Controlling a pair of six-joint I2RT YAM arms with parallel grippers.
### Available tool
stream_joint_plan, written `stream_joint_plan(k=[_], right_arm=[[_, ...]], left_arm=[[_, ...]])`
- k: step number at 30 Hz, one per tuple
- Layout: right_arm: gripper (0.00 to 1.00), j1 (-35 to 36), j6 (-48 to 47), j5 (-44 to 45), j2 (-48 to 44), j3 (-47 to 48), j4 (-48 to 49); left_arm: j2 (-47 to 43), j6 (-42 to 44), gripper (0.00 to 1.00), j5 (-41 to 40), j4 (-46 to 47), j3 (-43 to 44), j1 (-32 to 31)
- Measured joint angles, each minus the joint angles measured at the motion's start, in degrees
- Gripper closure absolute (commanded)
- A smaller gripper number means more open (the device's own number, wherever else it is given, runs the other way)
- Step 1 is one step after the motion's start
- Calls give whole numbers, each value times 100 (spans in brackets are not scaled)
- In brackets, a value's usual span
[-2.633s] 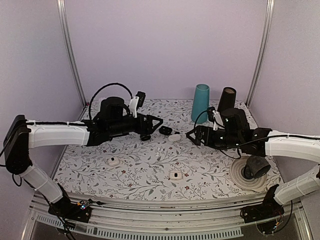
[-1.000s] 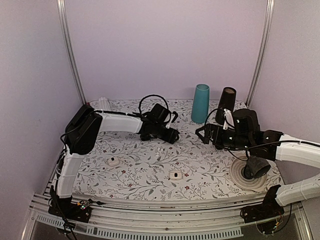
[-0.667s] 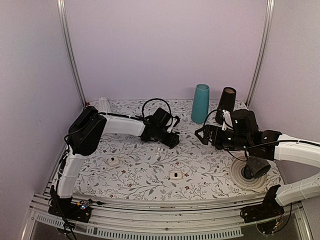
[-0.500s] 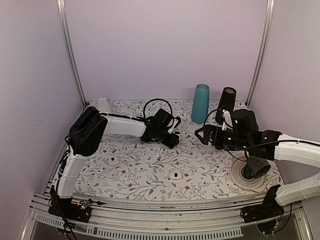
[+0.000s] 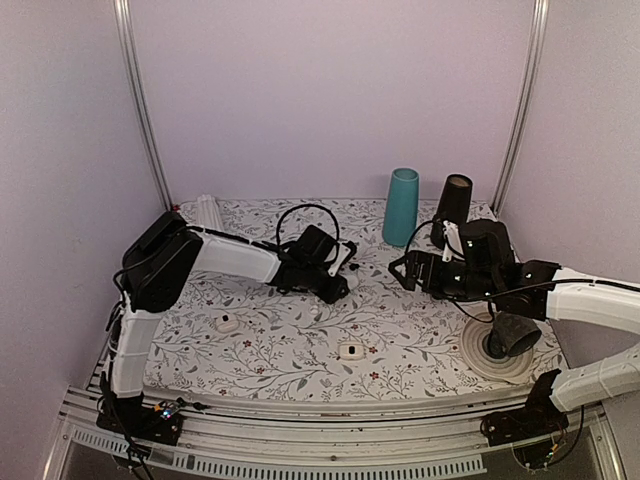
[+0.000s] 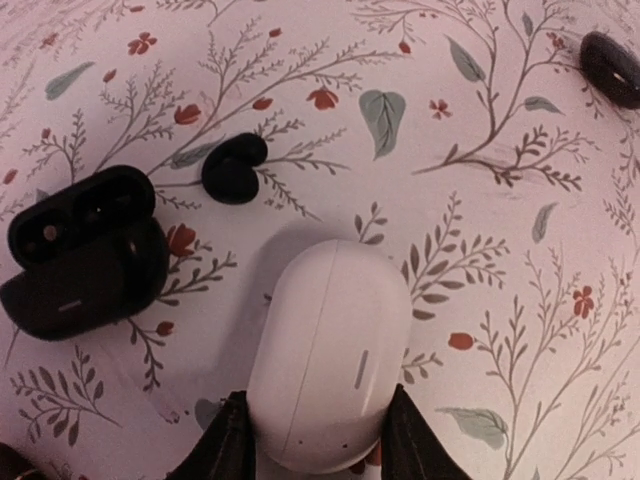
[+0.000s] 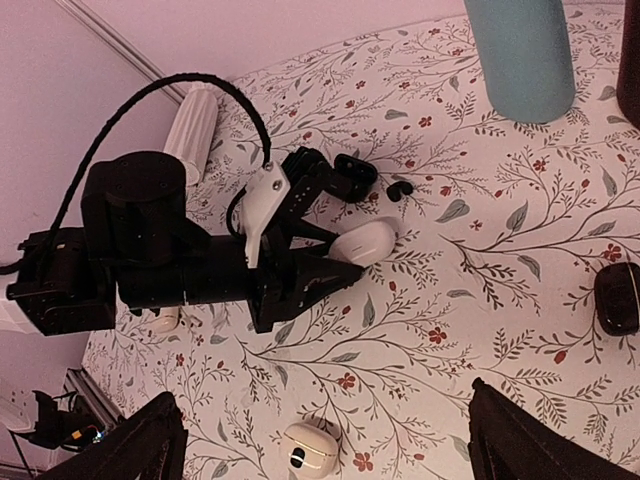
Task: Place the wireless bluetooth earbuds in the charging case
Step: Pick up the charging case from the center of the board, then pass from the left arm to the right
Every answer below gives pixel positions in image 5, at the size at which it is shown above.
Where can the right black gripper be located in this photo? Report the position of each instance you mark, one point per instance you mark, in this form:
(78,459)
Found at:
(417,259)

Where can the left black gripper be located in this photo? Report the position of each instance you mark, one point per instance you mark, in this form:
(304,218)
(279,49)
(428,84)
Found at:
(335,294)

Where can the cream earbud charging case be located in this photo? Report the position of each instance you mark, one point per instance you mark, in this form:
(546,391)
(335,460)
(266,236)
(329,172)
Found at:
(351,351)

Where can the white oval earbud case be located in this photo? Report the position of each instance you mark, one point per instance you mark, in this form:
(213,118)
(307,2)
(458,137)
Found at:
(353,281)

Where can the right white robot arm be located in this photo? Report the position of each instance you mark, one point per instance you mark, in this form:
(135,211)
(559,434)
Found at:
(479,265)

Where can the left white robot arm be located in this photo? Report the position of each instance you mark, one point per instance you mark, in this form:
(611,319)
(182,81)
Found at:
(157,266)

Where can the white case with black dot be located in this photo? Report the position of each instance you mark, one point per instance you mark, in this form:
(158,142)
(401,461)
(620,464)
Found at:
(226,323)

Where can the teal vase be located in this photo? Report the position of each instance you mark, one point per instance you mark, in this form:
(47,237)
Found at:
(401,207)

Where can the white ribbed plate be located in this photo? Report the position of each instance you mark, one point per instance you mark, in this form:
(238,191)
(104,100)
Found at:
(472,346)

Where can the black vase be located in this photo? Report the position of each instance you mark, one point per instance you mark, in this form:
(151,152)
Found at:
(455,199)

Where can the floral patterned table mat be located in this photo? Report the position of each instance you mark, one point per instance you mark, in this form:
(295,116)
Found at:
(286,346)

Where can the white ribbed vase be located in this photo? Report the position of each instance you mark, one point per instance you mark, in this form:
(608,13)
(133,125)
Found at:
(208,213)

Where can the dark grey mug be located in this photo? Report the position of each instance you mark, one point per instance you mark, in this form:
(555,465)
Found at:
(512,335)

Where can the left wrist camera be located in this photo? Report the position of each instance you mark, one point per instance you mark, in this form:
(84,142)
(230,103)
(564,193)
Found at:
(314,246)

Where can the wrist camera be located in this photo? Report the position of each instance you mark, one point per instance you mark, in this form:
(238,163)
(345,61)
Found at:
(437,234)
(314,246)

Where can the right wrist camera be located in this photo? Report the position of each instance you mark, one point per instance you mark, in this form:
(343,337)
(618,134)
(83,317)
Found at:
(437,234)

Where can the front aluminium rail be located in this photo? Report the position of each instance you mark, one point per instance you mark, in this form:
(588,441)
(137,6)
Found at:
(221,443)

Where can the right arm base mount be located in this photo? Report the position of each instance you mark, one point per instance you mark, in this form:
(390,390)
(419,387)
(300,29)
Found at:
(538,416)

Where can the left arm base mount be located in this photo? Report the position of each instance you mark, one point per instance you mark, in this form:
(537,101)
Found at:
(130,418)

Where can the right aluminium frame post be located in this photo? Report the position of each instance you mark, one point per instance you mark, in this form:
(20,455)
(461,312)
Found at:
(531,68)

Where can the aluminium frame post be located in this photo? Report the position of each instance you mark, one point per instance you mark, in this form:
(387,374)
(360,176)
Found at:
(125,31)
(531,68)

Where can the left aluminium frame post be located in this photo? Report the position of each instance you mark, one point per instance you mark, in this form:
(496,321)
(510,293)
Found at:
(125,31)

